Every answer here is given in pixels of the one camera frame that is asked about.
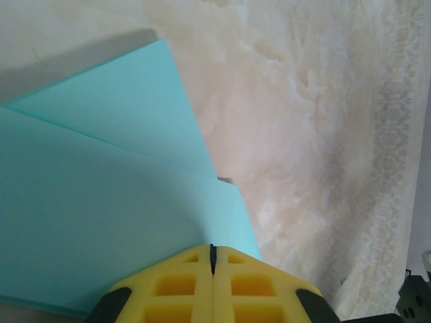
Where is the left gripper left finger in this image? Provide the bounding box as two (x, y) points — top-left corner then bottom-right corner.
(86, 244), (215, 323)

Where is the light blue cloth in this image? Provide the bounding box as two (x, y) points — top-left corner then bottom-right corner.
(0, 37), (263, 319)

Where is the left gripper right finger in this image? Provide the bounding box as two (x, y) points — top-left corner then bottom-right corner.
(214, 246), (341, 323)

